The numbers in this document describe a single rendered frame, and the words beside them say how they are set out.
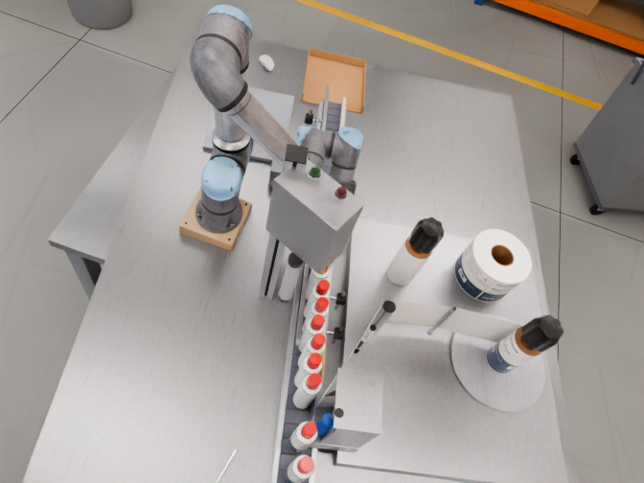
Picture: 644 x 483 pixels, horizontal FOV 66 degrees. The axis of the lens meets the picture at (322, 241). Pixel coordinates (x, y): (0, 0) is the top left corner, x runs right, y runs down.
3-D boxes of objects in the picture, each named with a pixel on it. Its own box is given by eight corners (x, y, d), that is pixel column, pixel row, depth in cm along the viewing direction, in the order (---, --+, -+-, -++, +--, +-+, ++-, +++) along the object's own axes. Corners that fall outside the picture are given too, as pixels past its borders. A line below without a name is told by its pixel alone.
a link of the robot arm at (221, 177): (195, 208, 151) (195, 182, 139) (207, 173, 158) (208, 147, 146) (234, 218, 152) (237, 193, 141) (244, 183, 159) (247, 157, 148)
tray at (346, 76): (361, 113, 207) (363, 106, 204) (301, 101, 204) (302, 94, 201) (364, 67, 223) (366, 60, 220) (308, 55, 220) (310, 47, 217)
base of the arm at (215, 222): (234, 239, 160) (236, 223, 151) (189, 225, 159) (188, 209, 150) (247, 202, 168) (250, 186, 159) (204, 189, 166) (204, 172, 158)
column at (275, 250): (271, 300, 156) (306, 163, 100) (258, 297, 155) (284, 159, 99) (273, 287, 158) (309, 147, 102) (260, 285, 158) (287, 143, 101)
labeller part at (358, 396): (380, 434, 110) (381, 433, 110) (333, 428, 109) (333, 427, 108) (381, 375, 118) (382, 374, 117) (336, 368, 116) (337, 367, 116)
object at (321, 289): (318, 323, 149) (333, 294, 132) (302, 320, 149) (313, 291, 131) (320, 307, 152) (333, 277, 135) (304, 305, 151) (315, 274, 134)
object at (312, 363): (310, 391, 138) (325, 370, 121) (292, 388, 138) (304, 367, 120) (312, 373, 141) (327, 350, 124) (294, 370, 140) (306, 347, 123)
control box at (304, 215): (318, 275, 111) (336, 231, 95) (264, 229, 115) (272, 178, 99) (346, 248, 117) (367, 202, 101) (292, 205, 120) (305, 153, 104)
